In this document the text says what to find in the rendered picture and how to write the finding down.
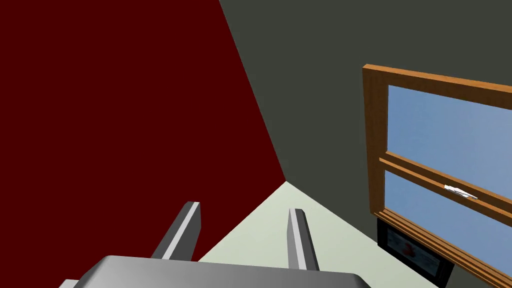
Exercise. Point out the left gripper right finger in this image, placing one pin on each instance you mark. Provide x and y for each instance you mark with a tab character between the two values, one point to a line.
300	244

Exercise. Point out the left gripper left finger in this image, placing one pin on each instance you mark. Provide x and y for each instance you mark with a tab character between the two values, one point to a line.
180	236

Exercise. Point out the black framed picture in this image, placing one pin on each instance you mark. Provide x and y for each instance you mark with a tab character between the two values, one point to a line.
412	252

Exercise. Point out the wooden framed window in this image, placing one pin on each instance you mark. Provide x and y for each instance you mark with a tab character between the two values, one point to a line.
448	132

